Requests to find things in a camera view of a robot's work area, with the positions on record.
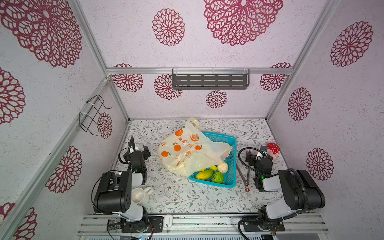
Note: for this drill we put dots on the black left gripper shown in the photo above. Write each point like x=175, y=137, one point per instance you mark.
x=132, y=153

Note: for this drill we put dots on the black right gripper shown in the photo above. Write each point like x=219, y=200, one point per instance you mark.
x=252, y=159

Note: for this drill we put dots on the green guava fruit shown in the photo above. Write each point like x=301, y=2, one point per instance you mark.
x=218, y=178

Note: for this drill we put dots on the yellow orange-print plastic bag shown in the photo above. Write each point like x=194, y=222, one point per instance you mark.
x=188, y=150

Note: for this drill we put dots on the yellow green mango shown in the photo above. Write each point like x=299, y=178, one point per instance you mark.
x=205, y=175

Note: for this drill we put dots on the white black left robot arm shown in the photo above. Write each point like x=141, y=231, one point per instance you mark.
x=120, y=193

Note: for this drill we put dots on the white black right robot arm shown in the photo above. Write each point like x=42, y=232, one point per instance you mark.
x=300, y=192

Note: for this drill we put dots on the pink plush mushroom toy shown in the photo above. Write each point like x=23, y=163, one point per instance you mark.
x=273, y=150

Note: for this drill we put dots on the metal tongs red tip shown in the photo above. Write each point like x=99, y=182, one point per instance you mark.
x=245, y=180

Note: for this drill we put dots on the white ceramic mug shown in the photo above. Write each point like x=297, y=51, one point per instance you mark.
x=141, y=196

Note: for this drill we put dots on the black wire wall rack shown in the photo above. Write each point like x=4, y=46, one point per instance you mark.
x=87, y=118

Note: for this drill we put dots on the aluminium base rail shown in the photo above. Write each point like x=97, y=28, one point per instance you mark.
x=227, y=224

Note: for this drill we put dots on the grey wall shelf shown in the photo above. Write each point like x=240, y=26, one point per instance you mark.
x=210, y=80

